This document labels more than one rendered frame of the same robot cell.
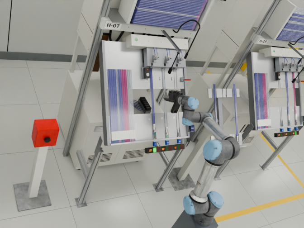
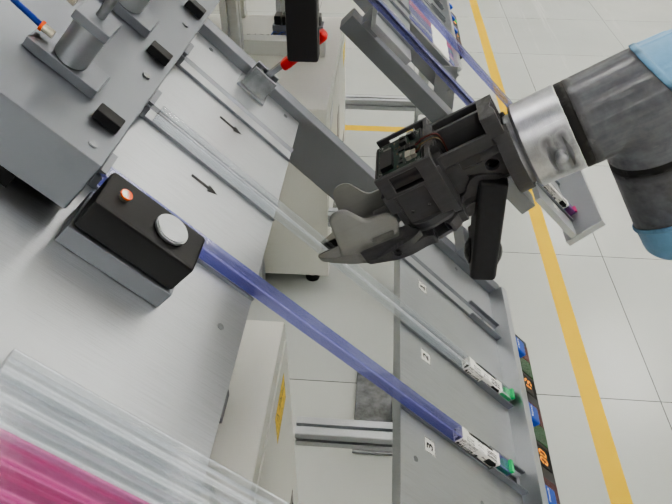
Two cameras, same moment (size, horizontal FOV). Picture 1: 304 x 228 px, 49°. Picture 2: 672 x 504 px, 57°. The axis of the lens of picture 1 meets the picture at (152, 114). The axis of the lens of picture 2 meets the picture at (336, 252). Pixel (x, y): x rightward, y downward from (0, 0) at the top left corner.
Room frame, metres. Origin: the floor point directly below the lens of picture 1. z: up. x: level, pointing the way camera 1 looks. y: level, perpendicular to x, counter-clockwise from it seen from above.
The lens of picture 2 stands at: (1.73, 0.30, 1.33)
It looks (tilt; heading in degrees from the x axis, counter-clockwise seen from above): 39 degrees down; 316
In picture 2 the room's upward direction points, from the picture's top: straight up
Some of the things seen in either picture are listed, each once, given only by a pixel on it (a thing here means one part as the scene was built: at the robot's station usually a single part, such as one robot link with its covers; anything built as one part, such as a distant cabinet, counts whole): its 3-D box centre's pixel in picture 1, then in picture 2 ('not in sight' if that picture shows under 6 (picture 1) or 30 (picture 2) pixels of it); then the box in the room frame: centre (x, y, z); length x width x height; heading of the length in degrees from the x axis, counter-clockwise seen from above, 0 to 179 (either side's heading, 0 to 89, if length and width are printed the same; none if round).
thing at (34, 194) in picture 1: (39, 163); not in sight; (1.48, 0.57, 0.39); 0.24 x 0.24 x 0.78; 41
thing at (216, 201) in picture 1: (211, 202); not in sight; (1.53, -0.60, 0.72); 0.13 x 0.12 x 0.14; 124
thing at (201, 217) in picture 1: (205, 212); not in sight; (1.53, -0.61, 0.60); 0.15 x 0.15 x 0.10
